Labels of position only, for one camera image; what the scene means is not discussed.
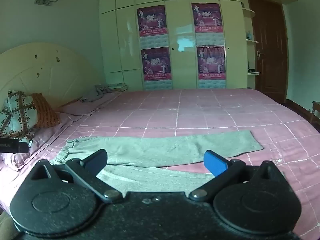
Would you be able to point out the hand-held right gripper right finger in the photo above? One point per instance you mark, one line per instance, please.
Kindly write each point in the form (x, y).
(215, 162)

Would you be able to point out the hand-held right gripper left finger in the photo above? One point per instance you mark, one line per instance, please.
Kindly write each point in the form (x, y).
(96, 161)

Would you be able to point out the grey pants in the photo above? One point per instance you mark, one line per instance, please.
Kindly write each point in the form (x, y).
(162, 147)

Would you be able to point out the patterned pillow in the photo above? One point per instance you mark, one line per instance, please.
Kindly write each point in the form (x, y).
(15, 115)

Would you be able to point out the orange pillow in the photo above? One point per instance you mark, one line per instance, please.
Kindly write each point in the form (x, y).
(46, 112)

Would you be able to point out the pink checked bed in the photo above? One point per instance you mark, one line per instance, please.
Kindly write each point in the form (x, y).
(200, 110)

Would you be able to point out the pink pillow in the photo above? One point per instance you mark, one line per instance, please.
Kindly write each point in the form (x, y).
(77, 108)

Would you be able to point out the crumpled grey blanket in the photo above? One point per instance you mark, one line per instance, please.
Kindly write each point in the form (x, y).
(100, 92)

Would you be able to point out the cream headboard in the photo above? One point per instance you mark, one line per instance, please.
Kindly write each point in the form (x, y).
(50, 72)

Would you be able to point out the wooden stool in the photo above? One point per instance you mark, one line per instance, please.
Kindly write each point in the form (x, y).
(316, 112)

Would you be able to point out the brown wooden door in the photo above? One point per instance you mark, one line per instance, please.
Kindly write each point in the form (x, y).
(270, 50)

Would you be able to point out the cream corner shelves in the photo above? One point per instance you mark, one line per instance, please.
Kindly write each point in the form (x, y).
(250, 40)

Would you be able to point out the purple wall poster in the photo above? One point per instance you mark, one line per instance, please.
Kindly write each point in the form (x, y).
(207, 17)
(211, 62)
(157, 63)
(151, 21)

